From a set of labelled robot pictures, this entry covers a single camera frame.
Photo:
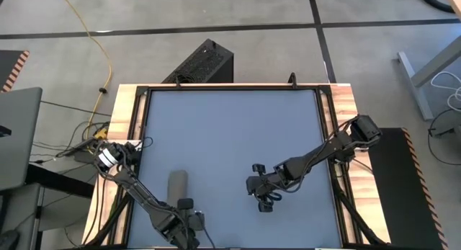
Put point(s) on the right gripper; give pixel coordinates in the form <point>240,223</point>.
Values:
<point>264,187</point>

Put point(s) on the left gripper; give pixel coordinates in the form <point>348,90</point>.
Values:
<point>183,224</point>

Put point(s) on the grey-beige terry towel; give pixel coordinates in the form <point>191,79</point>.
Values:
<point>177,187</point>

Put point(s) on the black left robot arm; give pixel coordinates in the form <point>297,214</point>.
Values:
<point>144,196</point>

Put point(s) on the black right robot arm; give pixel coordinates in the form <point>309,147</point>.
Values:
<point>324,152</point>

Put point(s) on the black rig brace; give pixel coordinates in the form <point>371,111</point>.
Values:
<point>111,221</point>
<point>356,221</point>

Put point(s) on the black table clamp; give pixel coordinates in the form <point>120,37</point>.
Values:
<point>177,83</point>
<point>292,80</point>

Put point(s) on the wooden butcher-block table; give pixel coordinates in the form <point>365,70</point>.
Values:
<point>344,106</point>

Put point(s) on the yellow plug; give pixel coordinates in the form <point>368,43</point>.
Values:
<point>101,134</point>

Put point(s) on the black power strip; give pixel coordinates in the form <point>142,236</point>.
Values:
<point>86,146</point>

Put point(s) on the grey side table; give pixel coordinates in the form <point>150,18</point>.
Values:
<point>54,206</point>

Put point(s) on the black mat with striped edge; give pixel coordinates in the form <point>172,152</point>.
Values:
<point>399,192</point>
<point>11,68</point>

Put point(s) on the black computer tower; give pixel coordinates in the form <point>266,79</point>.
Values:
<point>201,62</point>

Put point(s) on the grey metal desk leg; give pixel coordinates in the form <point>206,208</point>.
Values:
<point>412,80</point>

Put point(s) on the grey laptop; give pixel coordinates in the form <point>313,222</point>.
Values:
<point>19,134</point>

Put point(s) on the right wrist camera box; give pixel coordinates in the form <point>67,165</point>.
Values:
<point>258,168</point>

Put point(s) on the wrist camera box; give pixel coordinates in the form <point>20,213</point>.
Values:
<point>258,168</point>
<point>185,204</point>

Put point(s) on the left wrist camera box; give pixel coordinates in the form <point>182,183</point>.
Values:
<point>185,204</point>

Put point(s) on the black table frame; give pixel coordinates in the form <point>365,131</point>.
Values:
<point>234,88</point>

